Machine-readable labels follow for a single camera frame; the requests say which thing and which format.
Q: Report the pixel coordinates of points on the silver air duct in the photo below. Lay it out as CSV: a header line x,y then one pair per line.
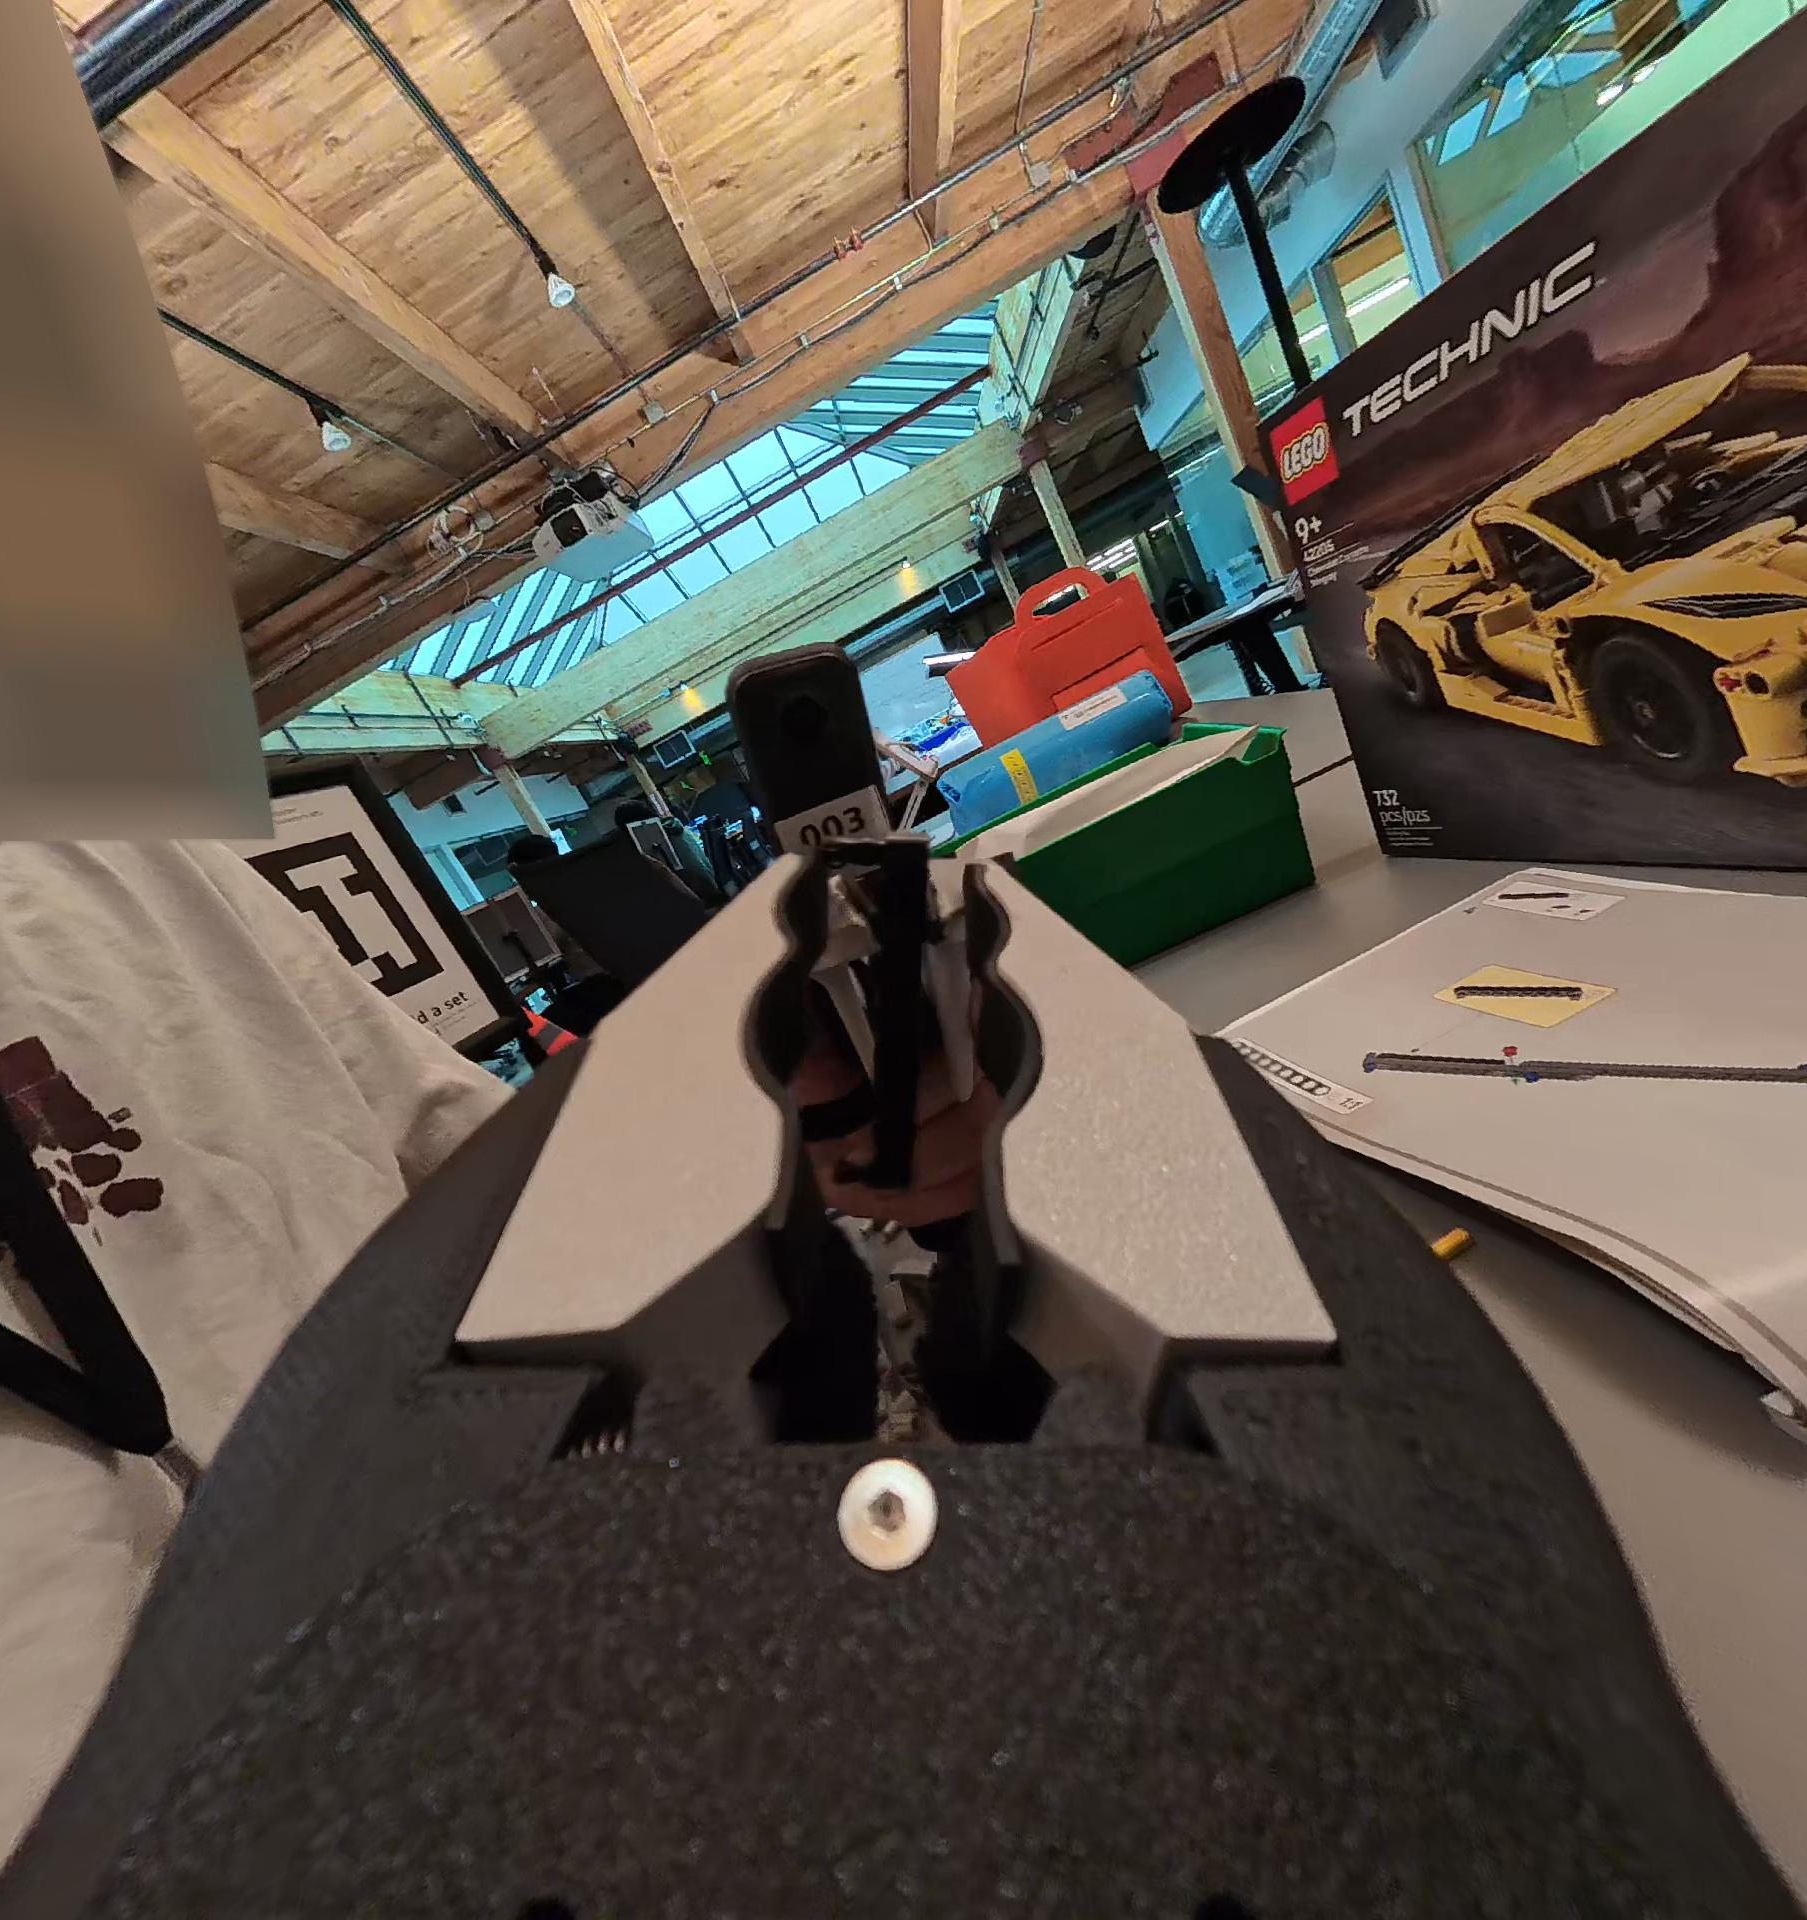
x,y
1301,159

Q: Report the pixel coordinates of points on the open instruction booklet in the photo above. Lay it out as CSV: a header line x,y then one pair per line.
x,y
1593,1171

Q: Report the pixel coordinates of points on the black white marker sign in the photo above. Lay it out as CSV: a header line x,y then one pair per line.
x,y
349,914

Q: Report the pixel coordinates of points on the black lego beam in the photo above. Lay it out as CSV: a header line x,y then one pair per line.
x,y
896,1021

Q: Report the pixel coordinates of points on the person's left hand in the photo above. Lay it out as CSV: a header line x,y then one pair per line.
x,y
948,1154

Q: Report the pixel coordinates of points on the white ceiling projector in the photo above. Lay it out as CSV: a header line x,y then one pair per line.
x,y
592,528

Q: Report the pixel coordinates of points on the black floor lamp pole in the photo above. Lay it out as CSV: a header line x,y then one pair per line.
x,y
1233,127

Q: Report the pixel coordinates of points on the lego set box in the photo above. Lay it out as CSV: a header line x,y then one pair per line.
x,y
1593,749

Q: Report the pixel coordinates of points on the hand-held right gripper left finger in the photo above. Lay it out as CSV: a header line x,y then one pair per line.
x,y
619,1200

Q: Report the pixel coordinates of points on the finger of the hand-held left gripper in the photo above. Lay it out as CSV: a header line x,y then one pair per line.
x,y
953,1004
855,937

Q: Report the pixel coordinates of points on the orange fabric bag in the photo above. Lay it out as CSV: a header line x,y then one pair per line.
x,y
1054,660

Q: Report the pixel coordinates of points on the black office chair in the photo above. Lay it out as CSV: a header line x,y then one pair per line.
x,y
619,914

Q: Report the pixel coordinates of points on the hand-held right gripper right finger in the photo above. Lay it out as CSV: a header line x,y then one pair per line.
x,y
1172,1200

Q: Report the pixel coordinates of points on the green plastic bin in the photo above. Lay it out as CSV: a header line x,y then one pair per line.
x,y
1187,885

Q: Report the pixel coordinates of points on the black ceiling pipe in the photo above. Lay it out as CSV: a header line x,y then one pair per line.
x,y
169,53

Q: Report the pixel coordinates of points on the blue plastic roll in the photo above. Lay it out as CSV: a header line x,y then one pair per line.
x,y
1054,764

